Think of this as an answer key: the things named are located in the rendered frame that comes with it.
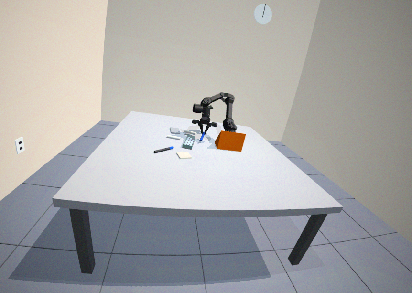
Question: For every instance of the keyboard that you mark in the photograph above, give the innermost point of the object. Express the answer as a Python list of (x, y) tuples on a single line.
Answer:
[(189, 141)]

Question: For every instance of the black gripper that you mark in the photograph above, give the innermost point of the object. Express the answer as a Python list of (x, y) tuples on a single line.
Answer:
[(201, 124)]

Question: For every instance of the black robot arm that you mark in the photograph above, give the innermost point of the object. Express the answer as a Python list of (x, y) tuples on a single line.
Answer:
[(228, 123)]

